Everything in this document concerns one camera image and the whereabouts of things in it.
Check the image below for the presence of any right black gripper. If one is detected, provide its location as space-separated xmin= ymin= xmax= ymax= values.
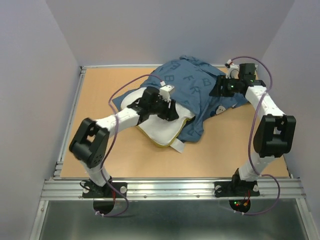
xmin=207 ymin=75 xmax=241 ymax=98

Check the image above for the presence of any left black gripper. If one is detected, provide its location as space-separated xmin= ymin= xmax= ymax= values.
xmin=148 ymin=94 xmax=179 ymax=122

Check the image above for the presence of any white pillow yellow edge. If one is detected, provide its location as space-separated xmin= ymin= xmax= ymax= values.
xmin=113 ymin=87 xmax=195 ymax=153

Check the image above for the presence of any blue lettered pillowcase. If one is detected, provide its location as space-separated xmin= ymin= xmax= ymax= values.
xmin=111 ymin=54 xmax=251 ymax=144

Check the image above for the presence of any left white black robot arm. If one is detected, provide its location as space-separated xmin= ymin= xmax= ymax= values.
xmin=69 ymin=85 xmax=179 ymax=197

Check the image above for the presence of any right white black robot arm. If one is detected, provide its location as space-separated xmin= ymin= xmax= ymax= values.
xmin=210 ymin=59 xmax=297 ymax=198

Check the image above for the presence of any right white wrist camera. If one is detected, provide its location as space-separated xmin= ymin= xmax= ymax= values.
xmin=225 ymin=59 xmax=240 ymax=79

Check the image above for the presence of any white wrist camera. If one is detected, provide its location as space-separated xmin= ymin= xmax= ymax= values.
xmin=159 ymin=81 xmax=175 ymax=103
xmin=225 ymin=59 xmax=240 ymax=79

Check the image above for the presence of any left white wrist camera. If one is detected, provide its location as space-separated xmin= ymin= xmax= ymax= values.
xmin=159 ymin=81 xmax=175 ymax=103

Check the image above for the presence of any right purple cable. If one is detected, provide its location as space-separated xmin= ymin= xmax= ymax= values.
xmin=226 ymin=55 xmax=281 ymax=217

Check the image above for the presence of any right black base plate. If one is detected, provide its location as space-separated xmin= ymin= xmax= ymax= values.
xmin=213 ymin=180 xmax=260 ymax=198

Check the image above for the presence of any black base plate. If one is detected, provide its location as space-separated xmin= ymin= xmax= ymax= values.
xmin=79 ymin=180 xmax=121 ymax=199
xmin=213 ymin=180 xmax=260 ymax=198

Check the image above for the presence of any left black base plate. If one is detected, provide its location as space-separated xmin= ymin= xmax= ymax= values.
xmin=79 ymin=180 xmax=121 ymax=199

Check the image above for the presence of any aluminium mounting rail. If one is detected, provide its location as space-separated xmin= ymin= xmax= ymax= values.
xmin=40 ymin=177 xmax=306 ymax=201

